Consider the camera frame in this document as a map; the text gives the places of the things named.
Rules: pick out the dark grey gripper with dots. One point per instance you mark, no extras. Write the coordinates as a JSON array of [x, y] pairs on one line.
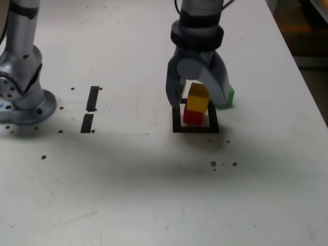
[[202, 56]]

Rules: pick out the yellow cube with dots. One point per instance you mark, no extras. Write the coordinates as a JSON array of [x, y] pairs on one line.
[[197, 102]]

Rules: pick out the red cube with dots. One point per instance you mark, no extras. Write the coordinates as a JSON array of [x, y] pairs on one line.
[[192, 118]]

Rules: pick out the green cube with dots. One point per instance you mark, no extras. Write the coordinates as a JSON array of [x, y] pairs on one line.
[[231, 98]]

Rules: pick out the black tape square outline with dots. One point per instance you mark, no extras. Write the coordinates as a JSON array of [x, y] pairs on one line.
[[194, 130]]

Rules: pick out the black tape strip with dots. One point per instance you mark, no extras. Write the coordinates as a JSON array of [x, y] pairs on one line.
[[92, 98]]

